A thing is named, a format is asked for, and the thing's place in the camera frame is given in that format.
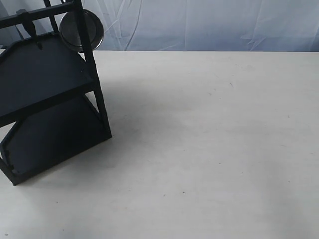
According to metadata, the black tiered shelf rack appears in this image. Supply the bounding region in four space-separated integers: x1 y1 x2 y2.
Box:
0 0 112 185

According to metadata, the stainless steel mug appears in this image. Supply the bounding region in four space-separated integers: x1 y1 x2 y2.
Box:
59 9 104 53

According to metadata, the blue backdrop cloth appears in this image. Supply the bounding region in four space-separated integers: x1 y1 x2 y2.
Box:
0 0 319 53

